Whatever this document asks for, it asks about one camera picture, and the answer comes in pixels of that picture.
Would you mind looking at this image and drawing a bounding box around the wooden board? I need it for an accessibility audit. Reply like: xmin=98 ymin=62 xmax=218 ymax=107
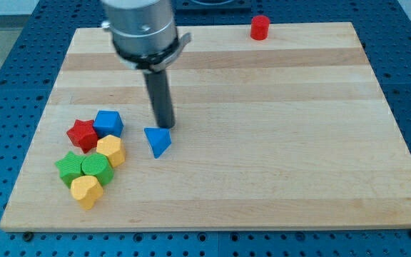
xmin=0 ymin=22 xmax=411 ymax=232

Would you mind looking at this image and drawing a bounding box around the red star block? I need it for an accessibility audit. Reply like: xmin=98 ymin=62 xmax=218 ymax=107
xmin=66 ymin=119 xmax=98 ymax=153

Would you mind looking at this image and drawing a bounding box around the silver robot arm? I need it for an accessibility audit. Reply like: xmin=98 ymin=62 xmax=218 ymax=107
xmin=101 ymin=0 xmax=192 ymax=73

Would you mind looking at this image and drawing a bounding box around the green star block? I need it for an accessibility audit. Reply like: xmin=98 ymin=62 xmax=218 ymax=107
xmin=55 ymin=151 xmax=86 ymax=188

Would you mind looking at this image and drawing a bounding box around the green cylinder block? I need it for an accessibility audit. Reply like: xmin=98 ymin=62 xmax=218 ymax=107
xmin=81 ymin=153 xmax=114 ymax=186

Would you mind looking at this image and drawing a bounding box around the yellow heart block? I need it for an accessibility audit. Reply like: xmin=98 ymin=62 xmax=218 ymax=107
xmin=70 ymin=176 xmax=104 ymax=210

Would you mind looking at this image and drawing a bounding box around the red cylinder block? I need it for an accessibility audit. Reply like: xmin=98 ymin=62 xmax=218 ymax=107
xmin=250 ymin=15 xmax=270 ymax=41

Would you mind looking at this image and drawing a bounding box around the yellow hexagon block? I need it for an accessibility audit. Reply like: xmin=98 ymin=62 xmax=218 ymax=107
xmin=96 ymin=135 xmax=126 ymax=168

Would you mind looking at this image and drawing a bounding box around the blue triangle block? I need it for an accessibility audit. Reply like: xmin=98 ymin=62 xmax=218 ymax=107
xmin=143 ymin=128 xmax=171 ymax=158

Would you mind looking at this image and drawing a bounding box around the blue cube block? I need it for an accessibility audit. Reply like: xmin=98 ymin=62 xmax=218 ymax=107
xmin=93 ymin=110 xmax=123 ymax=138

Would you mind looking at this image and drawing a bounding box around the black pusher rod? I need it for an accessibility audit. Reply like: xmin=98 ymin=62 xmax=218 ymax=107
xmin=143 ymin=70 xmax=176 ymax=129

